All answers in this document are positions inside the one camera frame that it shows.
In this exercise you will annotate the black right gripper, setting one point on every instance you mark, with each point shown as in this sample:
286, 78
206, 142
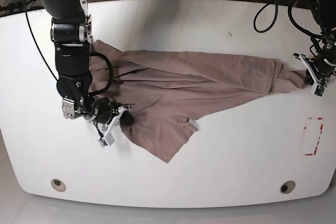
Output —
102, 111

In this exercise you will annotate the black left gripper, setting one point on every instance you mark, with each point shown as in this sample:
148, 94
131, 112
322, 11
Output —
324, 61

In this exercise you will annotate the mauve T-shirt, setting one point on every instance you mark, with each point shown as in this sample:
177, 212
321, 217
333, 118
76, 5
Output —
168, 91

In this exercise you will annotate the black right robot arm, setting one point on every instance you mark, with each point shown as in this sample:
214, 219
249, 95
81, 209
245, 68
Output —
71, 34

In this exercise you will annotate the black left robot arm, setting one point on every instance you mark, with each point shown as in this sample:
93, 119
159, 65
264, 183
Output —
323, 12

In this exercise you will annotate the red tape rectangle marking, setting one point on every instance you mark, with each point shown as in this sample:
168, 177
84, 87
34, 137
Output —
311, 136

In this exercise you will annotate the left table grommet hole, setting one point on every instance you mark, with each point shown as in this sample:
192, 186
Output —
58, 185

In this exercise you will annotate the table grommet hole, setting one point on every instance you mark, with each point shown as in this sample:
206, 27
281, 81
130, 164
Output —
58, 185
287, 187

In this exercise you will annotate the right table grommet hole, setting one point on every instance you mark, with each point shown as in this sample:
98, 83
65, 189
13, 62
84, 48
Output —
287, 187

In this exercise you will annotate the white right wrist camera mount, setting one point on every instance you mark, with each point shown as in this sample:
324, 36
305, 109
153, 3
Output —
110, 129

